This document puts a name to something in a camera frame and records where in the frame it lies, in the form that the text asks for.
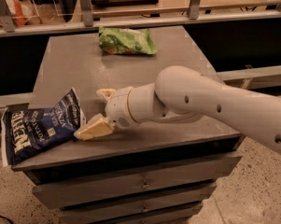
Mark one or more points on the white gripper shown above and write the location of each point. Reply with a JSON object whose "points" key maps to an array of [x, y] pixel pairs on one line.
{"points": [[119, 107]]}

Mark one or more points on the blue kettle chip bag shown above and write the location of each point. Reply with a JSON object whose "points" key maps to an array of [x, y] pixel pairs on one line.
{"points": [[28, 132]]}

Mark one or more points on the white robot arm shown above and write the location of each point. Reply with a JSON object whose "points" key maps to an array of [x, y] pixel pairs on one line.
{"points": [[180, 94]]}

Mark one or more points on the green rice chip bag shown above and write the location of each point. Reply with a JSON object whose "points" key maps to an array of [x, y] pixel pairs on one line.
{"points": [[126, 41]]}

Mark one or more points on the orange white bag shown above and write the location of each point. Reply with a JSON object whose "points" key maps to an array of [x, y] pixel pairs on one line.
{"points": [[22, 14]]}

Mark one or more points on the grey drawer cabinet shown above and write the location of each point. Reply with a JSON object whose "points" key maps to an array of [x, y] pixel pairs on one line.
{"points": [[146, 175]]}

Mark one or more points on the grey metal railing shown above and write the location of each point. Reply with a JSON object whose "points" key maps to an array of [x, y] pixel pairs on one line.
{"points": [[75, 16]]}

